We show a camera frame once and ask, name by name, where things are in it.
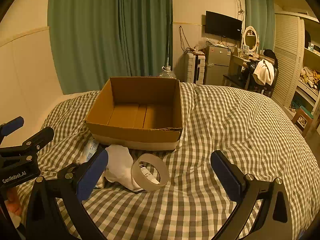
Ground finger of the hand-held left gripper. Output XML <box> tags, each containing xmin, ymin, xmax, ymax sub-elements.
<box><xmin>0</xmin><ymin>127</ymin><xmax>55</xmax><ymax>171</ymax></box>
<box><xmin>0</xmin><ymin>116</ymin><xmax>25</xmax><ymax>143</ymax></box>

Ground white suitcase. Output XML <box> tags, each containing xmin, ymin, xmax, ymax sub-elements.
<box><xmin>185</xmin><ymin>52</ymin><xmax>206</xmax><ymax>85</ymax></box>

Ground white tape roll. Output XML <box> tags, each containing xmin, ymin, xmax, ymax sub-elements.
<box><xmin>131</xmin><ymin>153</ymin><xmax>170</xmax><ymax>192</ymax></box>

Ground blue and white tissue packet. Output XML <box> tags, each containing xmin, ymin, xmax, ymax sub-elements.
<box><xmin>81</xmin><ymin>139</ymin><xmax>100</xmax><ymax>164</ymax></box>

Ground white cloth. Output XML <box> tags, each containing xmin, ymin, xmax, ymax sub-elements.
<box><xmin>96</xmin><ymin>144</ymin><xmax>145</xmax><ymax>193</ymax></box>

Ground white louvred wardrobe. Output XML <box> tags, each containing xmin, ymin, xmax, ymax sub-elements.
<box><xmin>271</xmin><ymin>12</ymin><xmax>320</xmax><ymax>120</ymax></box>

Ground wide green curtain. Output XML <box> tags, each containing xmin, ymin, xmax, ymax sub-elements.
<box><xmin>47</xmin><ymin>0</ymin><xmax>173</xmax><ymax>95</ymax></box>

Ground narrow green curtain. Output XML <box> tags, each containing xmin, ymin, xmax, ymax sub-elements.
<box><xmin>244</xmin><ymin>0</ymin><xmax>275</xmax><ymax>53</ymax></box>

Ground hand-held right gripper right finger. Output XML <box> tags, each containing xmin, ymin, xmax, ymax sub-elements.
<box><xmin>210</xmin><ymin>150</ymin><xmax>294</xmax><ymax>240</ymax></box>

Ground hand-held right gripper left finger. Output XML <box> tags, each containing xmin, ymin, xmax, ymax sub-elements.
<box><xmin>25</xmin><ymin>149</ymin><xmax>109</xmax><ymax>240</ymax></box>

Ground dark chair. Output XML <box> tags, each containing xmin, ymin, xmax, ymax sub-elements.
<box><xmin>244</xmin><ymin>49</ymin><xmax>279</xmax><ymax>98</ymax></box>

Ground white oval vanity mirror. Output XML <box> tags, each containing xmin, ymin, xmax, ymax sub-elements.
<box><xmin>242</xmin><ymin>26</ymin><xmax>258</xmax><ymax>54</ymax></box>

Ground small green-topped stool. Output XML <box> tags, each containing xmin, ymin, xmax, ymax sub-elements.
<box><xmin>291</xmin><ymin>106</ymin><xmax>314</xmax><ymax>138</ymax></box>

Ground black wall television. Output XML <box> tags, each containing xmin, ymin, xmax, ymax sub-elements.
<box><xmin>205</xmin><ymin>11</ymin><xmax>243</xmax><ymax>41</ymax></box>

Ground hanging wall cable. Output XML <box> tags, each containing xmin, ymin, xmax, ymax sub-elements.
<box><xmin>179</xmin><ymin>26</ymin><xmax>193</xmax><ymax>53</ymax></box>

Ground person's left hand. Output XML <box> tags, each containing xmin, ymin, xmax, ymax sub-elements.
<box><xmin>5</xmin><ymin>187</ymin><xmax>25</xmax><ymax>217</ymax></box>

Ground green checked blanket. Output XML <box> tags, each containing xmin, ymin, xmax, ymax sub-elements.
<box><xmin>15</xmin><ymin>82</ymin><xmax>313</xmax><ymax>240</ymax></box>

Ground large clear water bottle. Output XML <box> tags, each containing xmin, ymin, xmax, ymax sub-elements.
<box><xmin>158</xmin><ymin>65</ymin><xmax>177</xmax><ymax>78</ymax></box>

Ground brown cardboard box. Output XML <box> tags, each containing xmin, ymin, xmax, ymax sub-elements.
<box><xmin>85</xmin><ymin>77</ymin><xmax>184</xmax><ymax>152</ymax></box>

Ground small silver fridge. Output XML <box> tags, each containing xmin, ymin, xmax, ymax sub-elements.
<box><xmin>204</xmin><ymin>44</ymin><xmax>232</xmax><ymax>85</ymax></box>

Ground wooden vanity desk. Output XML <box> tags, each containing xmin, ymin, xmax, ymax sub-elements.
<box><xmin>222</xmin><ymin>47</ymin><xmax>265</xmax><ymax>88</ymax></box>

